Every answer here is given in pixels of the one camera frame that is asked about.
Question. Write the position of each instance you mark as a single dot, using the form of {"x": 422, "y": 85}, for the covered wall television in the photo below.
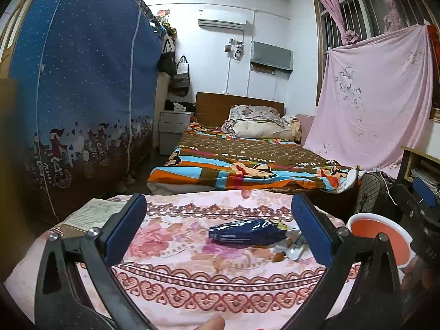
{"x": 271, "y": 56}

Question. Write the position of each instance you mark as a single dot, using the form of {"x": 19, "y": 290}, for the wall poster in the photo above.
{"x": 163, "y": 13}

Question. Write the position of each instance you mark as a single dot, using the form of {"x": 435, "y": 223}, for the black handbag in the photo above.
{"x": 167, "y": 62}

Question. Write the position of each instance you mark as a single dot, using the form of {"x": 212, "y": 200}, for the floral pillow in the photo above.
{"x": 254, "y": 112}

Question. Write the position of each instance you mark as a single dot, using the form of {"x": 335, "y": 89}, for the cream folded quilt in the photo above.
{"x": 261, "y": 130}

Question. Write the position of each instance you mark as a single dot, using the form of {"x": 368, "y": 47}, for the pink curtain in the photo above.
{"x": 335, "y": 3}

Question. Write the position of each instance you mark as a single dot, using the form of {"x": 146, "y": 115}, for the pink hanging sheet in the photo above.
{"x": 371, "y": 103}

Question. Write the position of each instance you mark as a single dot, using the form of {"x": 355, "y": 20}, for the red basin with white rim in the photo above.
{"x": 378, "y": 228}

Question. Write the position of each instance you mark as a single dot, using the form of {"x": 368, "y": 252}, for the wooden side shelf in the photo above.
{"x": 409, "y": 151}

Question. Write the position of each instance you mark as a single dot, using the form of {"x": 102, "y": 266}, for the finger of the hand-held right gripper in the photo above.
{"x": 407, "y": 202}
{"x": 424, "y": 190}

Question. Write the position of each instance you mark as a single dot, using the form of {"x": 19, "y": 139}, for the thick old book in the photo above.
{"x": 96, "y": 213}

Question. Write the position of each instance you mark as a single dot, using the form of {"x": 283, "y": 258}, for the person's right hand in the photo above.
{"x": 414, "y": 278}

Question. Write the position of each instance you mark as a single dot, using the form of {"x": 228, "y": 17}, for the black quilted suitcase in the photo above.
{"x": 373, "y": 196}

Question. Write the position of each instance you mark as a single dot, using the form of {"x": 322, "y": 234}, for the dark cloth pile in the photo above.
{"x": 165, "y": 27}

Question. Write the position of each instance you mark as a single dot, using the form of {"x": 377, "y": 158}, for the person's left hand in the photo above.
{"x": 209, "y": 323}

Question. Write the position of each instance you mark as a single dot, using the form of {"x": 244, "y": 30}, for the tissue box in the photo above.
{"x": 179, "y": 107}

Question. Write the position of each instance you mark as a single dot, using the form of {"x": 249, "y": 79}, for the blue plastic packet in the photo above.
{"x": 244, "y": 232}

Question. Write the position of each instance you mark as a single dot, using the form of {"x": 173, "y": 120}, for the white printed packet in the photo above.
{"x": 292, "y": 249}

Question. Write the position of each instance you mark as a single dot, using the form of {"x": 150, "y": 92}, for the red hanging cloth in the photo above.
{"x": 433, "y": 44}

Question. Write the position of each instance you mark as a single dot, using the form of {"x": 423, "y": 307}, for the beige slipper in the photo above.
{"x": 130, "y": 179}

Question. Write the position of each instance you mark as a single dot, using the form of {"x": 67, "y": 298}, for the stack of papers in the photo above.
{"x": 426, "y": 177}

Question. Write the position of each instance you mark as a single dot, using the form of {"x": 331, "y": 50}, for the barred window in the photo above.
{"x": 364, "y": 0}

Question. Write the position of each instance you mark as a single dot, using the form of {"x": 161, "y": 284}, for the grey tote bag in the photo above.
{"x": 181, "y": 82}

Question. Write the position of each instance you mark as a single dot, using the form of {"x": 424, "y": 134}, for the white nightstand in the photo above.
{"x": 175, "y": 127}

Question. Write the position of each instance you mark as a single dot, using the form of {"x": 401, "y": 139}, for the wooden shelf unit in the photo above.
{"x": 7, "y": 110}

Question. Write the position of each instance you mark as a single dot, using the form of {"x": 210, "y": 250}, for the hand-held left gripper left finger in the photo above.
{"x": 125, "y": 228}

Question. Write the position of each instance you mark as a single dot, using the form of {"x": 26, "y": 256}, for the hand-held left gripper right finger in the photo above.
{"x": 311, "y": 228}

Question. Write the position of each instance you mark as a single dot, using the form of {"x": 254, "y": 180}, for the white air conditioner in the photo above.
{"x": 221, "y": 19}

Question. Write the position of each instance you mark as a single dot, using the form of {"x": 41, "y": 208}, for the blue printed wardrobe cover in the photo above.
{"x": 86, "y": 75}

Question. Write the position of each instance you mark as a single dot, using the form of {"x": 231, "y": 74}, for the beige tall cabinet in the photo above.
{"x": 161, "y": 110}

